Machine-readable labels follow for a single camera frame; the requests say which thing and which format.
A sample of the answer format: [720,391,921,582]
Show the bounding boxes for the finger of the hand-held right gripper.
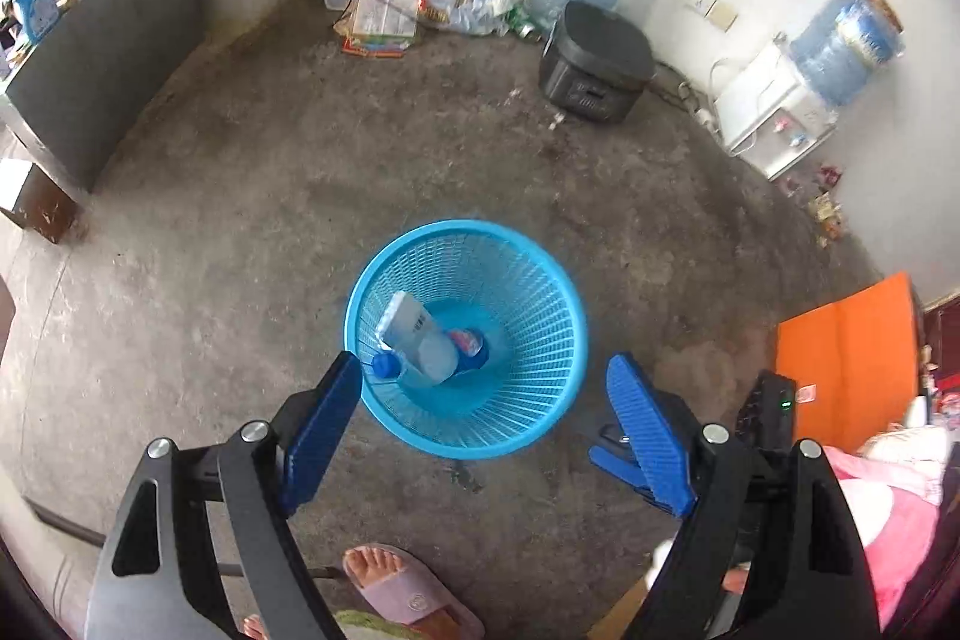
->
[589,426,655,510]

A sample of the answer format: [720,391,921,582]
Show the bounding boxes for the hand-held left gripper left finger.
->
[84,351,363,640]

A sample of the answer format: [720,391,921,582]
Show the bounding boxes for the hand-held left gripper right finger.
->
[606,353,880,640]

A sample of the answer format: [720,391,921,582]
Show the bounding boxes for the blue plastic mesh basket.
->
[345,220,588,459]

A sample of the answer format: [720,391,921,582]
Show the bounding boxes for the orange box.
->
[774,272,921,455]

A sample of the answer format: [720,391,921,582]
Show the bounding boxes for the white flat carton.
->
[377,292,434,362]

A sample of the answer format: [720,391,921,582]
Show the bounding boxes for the clear plastic bottle blue cap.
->
[372,326,490,387]

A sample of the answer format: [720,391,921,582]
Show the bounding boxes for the person's foot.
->
[348,547,458,640]

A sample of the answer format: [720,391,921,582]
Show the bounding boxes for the pink blanket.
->
[823,424,955,627]

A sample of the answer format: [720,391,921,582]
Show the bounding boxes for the scattered snack wrappers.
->
[778,163,848,248]

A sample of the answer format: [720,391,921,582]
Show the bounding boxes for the white water dispenser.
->
[715,35,839,181]

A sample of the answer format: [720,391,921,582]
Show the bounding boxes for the brown cardboard box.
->
[0,158,80,244]

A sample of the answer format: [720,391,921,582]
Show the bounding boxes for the black rice cooker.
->
[538,0,656,126]

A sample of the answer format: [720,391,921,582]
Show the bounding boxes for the wrapped blue water jug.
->
[790,0,905,109]

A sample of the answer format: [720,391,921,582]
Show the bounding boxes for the red printed paper stack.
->
[333,0,429,59]

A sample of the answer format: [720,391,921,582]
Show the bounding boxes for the grey cabinet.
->
[0,0,200,193]

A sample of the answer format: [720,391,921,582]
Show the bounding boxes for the pile of crumpled plastic bags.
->
[420,0,527,38]

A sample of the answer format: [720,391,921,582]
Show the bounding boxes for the blue detergent bottle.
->
[13,0,62,46]

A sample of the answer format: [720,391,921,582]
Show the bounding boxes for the wall socket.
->
[685,0,740,33]

